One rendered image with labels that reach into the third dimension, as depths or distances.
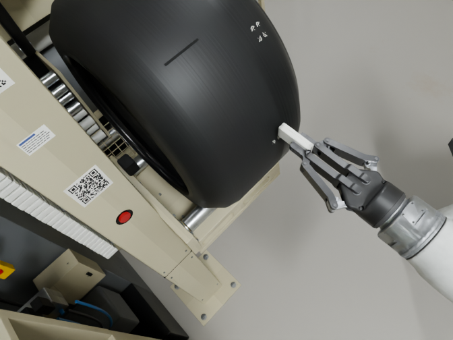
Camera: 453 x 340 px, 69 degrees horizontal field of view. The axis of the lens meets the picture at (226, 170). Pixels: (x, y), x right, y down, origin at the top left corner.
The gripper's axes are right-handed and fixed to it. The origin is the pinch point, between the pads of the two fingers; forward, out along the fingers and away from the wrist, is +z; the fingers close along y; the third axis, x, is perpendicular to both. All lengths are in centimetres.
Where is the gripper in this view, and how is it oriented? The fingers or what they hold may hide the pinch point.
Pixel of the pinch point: (294, 139)
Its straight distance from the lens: 62.5
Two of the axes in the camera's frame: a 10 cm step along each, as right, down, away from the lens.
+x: 0.7, 4.1, 9.1
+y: -7.0, 6.7, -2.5
